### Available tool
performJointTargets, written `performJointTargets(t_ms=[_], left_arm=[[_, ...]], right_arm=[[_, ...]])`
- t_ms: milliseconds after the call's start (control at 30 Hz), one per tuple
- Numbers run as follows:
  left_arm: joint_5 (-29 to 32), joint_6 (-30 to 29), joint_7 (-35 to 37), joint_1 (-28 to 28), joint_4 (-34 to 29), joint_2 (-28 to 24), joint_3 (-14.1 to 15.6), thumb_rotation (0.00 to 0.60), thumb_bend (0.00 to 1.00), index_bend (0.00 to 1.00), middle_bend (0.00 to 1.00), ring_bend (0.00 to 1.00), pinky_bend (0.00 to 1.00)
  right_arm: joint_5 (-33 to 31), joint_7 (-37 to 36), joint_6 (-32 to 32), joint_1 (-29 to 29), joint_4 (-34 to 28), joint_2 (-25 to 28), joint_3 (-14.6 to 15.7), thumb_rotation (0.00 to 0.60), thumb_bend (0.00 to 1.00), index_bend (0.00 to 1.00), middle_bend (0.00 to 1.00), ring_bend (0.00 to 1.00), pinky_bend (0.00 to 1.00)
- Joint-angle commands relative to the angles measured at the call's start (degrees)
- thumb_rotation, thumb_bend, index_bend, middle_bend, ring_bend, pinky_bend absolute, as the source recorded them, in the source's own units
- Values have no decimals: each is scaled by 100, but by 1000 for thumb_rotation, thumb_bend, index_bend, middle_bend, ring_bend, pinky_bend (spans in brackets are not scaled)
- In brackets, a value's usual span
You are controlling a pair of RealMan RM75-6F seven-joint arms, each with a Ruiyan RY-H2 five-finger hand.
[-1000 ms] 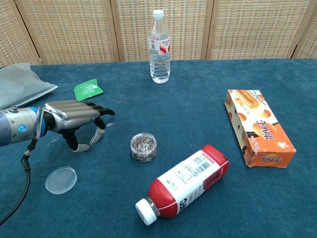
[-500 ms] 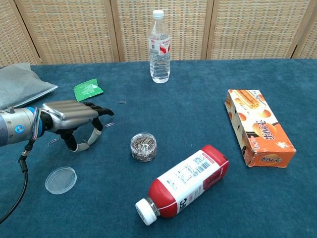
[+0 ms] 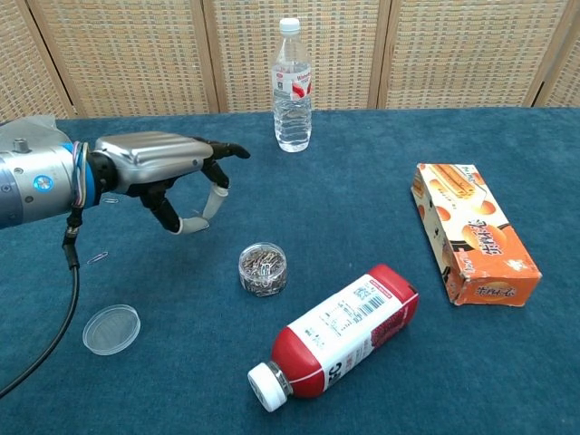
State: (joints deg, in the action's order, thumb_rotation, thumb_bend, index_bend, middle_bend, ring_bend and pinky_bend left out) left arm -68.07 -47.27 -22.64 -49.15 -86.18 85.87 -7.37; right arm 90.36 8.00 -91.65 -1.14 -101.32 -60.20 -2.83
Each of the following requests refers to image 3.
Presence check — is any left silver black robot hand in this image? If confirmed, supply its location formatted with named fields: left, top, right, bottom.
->
left=87, top=130, right=252, bottom=236

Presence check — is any clear jar of paperclips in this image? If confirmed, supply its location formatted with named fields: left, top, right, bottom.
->
left=237, top=242, right=288, bottom=298

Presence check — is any woven folding screen panel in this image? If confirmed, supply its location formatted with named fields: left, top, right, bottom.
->
left=534, top=0, right=580, bottom=109
left=0, top=0, right=77, bottom=124
left=201, top=0, right=392, bottom=114
left=369, top=0, right=577, bottom=111
left=26, top=0, right=221, bottom=119

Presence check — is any grey plastic bag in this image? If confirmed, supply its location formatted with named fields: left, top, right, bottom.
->
left=0, top=114, right=63, bottom=142

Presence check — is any clear plastic water bottle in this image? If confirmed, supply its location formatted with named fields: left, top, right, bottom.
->
left=271, top=17, right=314, bottom=154

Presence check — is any clear round plastic lid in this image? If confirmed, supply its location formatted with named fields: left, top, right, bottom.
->
left=82, top=304, right=141, bottom=357

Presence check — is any blue tablecloth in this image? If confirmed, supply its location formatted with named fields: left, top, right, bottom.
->
left=0, top=107, right=580, bottom=435

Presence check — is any red white drink bottle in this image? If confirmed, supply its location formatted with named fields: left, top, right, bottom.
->
left=246, top=263, right=421, bottom=413

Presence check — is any orange biscuit carton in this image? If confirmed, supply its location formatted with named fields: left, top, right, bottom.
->
left=410, top=162, right=543, bottom=308

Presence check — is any multicoloured wire bundle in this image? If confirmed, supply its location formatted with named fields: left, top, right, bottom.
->
left=71, top=140, right=91, bottom=210

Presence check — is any black cable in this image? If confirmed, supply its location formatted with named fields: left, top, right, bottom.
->
left=0, top=206, right=83, bottom=400

